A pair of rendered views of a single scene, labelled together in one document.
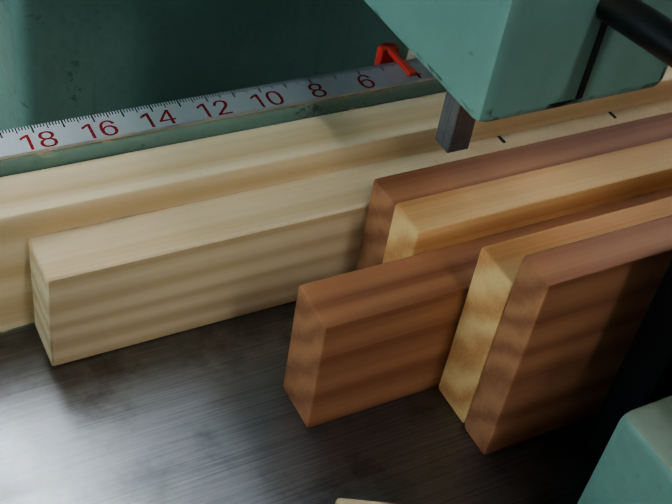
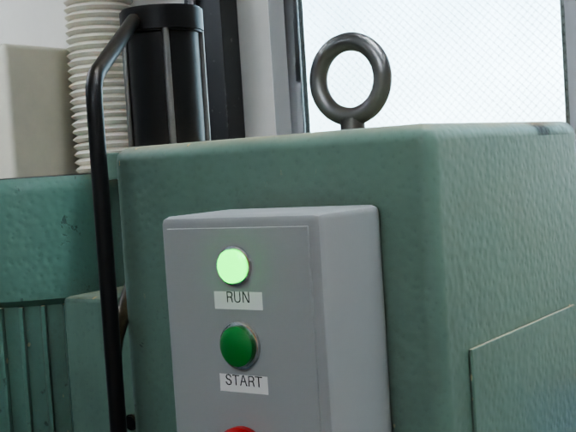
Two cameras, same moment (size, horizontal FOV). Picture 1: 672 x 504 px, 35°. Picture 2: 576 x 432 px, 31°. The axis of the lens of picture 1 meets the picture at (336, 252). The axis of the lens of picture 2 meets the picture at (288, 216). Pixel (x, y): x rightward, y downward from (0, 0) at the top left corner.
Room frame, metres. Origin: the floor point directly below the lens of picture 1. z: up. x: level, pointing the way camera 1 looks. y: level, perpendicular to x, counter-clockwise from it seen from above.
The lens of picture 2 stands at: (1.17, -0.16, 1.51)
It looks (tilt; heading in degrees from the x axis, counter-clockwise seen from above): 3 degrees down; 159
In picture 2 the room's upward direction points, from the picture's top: 4 degrees counter-clockwise
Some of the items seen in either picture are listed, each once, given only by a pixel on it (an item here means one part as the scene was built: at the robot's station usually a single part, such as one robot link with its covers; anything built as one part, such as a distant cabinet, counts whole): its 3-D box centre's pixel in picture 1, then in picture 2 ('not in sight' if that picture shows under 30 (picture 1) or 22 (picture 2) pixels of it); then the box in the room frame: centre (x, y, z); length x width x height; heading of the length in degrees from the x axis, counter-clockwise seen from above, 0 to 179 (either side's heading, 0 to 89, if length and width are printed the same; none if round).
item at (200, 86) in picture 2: not in sight; (173, 127); (0.42, 0.05, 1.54); 0.08 x 0.08 x 0.17; 34
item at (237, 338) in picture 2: not in sight; (237, 346); (0.67, 0.00, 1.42); 0.02 x 0.01 x 0.02; 34
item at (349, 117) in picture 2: not in sight; (350, 83); (0.55, 0.13, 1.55); 0.06 x 0.02 x 0.06; 34
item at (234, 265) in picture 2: not in sight; (231, 266); (0.67, 0.00, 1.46); 0.02 x 0.01 x 0.02; 34
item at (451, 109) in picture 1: (466, 85); not in sight; (0.31, -0.03, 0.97); 0.01 x 0.01 x 0.05; 34
